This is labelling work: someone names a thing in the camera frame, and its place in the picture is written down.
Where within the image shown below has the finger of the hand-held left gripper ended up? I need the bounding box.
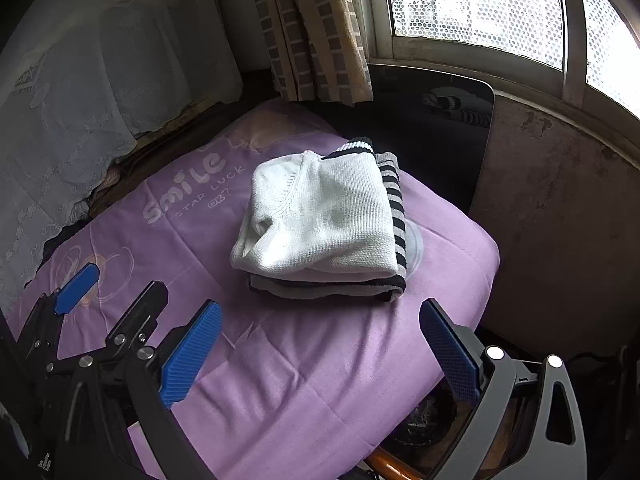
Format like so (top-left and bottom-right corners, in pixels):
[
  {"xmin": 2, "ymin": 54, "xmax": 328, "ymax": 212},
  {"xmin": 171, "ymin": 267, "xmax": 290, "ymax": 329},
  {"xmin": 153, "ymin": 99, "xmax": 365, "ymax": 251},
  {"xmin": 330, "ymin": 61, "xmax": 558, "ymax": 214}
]
[
  {"xmin": 97, "ymin": 281, "xmax": 168, "ymax": 361},
  {"xmin": 17, "ymin": 262, "xmax": 100, "ymax": 361}
]

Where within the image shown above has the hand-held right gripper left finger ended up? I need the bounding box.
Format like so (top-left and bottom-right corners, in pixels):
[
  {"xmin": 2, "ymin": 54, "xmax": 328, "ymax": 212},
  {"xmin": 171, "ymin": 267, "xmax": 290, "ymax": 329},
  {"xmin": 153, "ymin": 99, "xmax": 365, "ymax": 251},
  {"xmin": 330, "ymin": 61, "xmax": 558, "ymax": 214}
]
[{"xmin": 65, "ymin": 300, "xmax": 223, "ymax": 480}]

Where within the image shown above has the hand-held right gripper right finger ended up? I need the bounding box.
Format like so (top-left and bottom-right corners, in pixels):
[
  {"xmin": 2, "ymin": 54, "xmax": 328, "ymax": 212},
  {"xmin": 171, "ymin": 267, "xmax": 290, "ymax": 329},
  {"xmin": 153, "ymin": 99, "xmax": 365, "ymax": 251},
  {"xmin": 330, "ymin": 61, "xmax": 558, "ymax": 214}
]
[{"xmin": 419, "ymin": 299, "xmax": 588, "ymax": 480}]

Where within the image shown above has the white sweater black-striped collar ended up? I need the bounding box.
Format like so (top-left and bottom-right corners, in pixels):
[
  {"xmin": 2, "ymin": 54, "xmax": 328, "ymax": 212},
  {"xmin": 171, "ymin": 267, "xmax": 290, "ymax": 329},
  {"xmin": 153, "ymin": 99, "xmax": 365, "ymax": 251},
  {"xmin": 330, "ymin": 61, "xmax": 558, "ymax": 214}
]
[{"xmin": 230, "ymin": 136, "xmax": 403, "ymax": 281}]

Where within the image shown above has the purple printed blanket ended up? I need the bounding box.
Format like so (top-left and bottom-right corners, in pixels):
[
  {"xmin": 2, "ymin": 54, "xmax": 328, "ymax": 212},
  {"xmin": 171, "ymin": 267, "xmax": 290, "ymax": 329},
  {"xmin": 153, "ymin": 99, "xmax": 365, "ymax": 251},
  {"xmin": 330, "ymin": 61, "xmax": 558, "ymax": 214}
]
[{"xmin": 5, "ymin": 97, "xmax": 501, "ymax": 480}]

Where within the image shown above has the brown wooden bar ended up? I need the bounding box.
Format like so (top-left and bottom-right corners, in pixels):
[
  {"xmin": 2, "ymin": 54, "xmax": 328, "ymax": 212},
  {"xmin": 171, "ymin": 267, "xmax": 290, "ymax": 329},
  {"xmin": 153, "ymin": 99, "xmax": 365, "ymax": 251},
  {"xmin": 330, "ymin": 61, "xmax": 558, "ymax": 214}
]
[{"xmin": 367, "ymin": 447, "xmax": 431, "ymax": 480}]

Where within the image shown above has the black-and-grey striped garment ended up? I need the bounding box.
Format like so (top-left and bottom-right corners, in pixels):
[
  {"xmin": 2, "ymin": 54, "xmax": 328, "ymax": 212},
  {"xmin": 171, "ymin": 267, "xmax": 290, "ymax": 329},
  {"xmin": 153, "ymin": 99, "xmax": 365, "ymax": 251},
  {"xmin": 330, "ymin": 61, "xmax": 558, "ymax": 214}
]
[{"xmin": 247, "ymin": 150, "xmax": 408, "ymax": 303}]

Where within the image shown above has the white lace cover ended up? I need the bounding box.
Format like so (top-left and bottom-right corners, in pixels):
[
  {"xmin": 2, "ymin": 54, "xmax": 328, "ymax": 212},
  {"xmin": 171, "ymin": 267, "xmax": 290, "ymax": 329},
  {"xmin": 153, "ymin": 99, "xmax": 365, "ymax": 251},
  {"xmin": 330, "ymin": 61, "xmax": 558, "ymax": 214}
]
[{"xmin": 0, "ymin": 0, "xmax": 243, "ymax": 306}]

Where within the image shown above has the black glossy board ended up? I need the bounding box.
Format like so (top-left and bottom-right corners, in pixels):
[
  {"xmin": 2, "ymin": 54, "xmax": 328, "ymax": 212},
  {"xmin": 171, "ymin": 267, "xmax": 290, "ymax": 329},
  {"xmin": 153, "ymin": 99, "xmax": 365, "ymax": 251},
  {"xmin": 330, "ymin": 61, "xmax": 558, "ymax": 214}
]
[{"xmin": 367, "ymin": 62, "xmax": 496, "ymax": 211}]

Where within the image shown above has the beige checked curtain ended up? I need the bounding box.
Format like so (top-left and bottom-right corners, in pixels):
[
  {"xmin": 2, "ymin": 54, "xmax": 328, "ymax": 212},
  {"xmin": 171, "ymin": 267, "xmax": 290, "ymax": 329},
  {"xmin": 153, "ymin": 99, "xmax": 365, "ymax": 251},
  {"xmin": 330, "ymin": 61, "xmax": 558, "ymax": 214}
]
[{"xmin": 247, "ymin": 0, "xmax": 376, "ymax": 106}]

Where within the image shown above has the window with dotted film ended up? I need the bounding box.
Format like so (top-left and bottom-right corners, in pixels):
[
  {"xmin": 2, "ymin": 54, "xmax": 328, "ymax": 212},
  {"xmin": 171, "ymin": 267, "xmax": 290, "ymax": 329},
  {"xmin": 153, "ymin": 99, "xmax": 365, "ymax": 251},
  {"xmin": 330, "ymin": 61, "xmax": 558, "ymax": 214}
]
[{"xmin": 360, "ymin": 0, "xmax": 640, "ymax": 121}]

